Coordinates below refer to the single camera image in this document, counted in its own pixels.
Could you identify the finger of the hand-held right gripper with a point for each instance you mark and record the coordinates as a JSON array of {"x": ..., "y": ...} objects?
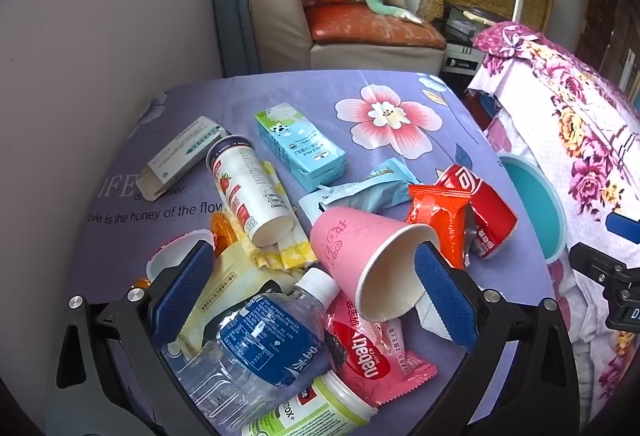
[
  {"x": 597, "y": 261},
  {"x": 624, "y": 228}
]

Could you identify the green white jelly cup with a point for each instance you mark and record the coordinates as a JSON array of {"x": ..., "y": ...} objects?
[{"x": 172, "y": 251}]

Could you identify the light blue wrapper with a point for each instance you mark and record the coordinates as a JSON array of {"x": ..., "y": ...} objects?
[{"x": 370, "y": 193}]

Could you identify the yellow patterned wrapper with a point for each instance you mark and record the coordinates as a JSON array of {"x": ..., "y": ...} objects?
[{"x": 295, "y": 251}]

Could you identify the teal plastic bin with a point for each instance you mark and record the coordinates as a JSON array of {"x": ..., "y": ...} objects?
[{"x": 537, "y": 201}]

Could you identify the pink wafer packet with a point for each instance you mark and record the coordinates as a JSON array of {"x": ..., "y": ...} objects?
[{"x": 370, "y": 358}]

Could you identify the pink paper cup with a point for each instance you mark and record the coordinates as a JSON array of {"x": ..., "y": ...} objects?
[{"x": 350, "y": 251}]

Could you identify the white torn wrapper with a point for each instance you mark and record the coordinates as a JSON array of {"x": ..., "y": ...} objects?
[{"x": 431, "y": 318}]

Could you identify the light blue milk carton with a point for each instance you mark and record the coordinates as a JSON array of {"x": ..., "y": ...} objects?
[{"x": 300, "y": 143}]

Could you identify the clear blue label water bottle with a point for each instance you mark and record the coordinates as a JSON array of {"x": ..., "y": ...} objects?
[{"x": 265, "y": 346}]

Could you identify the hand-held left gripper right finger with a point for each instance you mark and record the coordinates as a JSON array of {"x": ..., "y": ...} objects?
[{"x": 445, "y": 296}]

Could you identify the purple floral tablecloth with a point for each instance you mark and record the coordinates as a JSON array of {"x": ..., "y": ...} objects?
[{"x": 240, "y": 91}]

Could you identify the crushed red soda can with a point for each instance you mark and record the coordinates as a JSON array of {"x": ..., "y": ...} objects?
[{"x": 487, "y": 211}]

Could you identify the yellow orange snack bag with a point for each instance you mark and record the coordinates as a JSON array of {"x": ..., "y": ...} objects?
[{"x": 230, "y": 283}]

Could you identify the white strawberry print canister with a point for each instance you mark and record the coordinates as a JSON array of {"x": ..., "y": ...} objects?
[{"x": 245, "y": 188}]

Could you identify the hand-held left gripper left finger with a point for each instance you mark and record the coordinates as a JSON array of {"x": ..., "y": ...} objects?
[{"x": 182, "y": 288}]

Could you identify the white medicine box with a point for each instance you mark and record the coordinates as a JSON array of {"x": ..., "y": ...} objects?
[{"x": 180, "y": 151}]

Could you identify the orange red snack packet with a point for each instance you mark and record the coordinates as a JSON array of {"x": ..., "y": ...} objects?
[{"x": 442, "y": 221}]

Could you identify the pink floral blanket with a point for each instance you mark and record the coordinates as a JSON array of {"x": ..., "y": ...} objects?
[{"x": 575, "y": 106}]

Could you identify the orange seat cushion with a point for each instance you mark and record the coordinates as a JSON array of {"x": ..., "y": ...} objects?
[{"x": 370, "y": 26}]

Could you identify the dark wooden cabinet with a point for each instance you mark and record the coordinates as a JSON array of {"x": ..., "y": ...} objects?
[{"x": 607, "y": 1}]

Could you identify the black stereo appliance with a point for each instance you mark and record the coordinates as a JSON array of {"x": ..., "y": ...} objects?
[{"x": 462, "y": 23}]

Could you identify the beige sofa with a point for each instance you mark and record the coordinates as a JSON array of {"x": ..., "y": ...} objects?
[{"x": 277, "y": 16}]

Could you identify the green white supplement bottle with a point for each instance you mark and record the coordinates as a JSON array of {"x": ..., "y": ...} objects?
[{"x": 310, "y": 408}]

